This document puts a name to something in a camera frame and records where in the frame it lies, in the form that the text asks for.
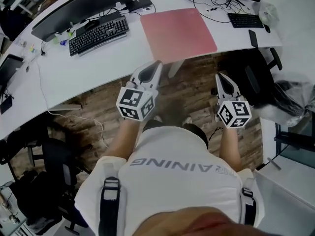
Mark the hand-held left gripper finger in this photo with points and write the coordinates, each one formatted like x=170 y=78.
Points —
x=137 y=70
x=155 y=81

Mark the small black device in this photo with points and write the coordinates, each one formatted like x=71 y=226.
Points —
x=5 y=104

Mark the slim black keyboard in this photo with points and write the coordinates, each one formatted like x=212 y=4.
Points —
x=244 y=20

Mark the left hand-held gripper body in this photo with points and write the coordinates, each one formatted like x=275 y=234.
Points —
x=136 y=104

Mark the clear plastic bag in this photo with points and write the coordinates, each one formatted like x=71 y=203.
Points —
x=268 y=12

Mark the black computer mouse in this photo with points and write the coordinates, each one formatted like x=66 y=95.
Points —
x=267 y=28
x=91 y=24

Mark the red desk mat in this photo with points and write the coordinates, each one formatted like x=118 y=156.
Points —
x=177 y=33

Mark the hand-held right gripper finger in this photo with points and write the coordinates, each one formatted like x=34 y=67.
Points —
x=233 y=88
x=219 y=87

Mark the black curved monitor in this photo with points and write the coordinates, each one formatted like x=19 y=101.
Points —
x=81 y=6

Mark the person's black shorts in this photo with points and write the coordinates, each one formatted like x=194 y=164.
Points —
x=194 y=130

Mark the small green desk toys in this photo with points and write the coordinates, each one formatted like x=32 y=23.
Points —
x=62 y=39

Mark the dark laptop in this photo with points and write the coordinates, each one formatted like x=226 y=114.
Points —
x=8 y=69

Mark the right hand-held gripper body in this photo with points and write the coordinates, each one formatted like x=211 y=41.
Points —
x=233 y=114

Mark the black docking box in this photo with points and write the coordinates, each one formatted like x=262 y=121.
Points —
x=141 y=3

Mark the person's left forearm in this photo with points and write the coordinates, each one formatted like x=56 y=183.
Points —
x=124 y=139

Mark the white desk leg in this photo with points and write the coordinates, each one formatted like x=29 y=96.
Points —
x=176 y=67

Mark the person's right forearm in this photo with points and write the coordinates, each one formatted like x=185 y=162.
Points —
x=230 y=149

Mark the black office chair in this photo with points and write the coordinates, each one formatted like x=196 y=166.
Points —
x=46 y=181
x=256 y=75

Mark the person's white shirt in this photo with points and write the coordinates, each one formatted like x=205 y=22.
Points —
x=172 y=181

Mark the large black keyboard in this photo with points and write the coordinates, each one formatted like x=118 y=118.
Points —
x=98 y=34

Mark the large crumpled plastic wrap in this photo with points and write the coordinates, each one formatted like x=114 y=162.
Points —
x=288 y=97

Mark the person's white shoe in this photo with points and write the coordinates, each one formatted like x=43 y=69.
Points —
x=188 y=120
x=157 y=118

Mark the black smartphone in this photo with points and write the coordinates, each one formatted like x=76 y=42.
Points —
x=253 y=38

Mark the black framed glass panel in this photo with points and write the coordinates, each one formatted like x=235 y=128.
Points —
x=295 y=141

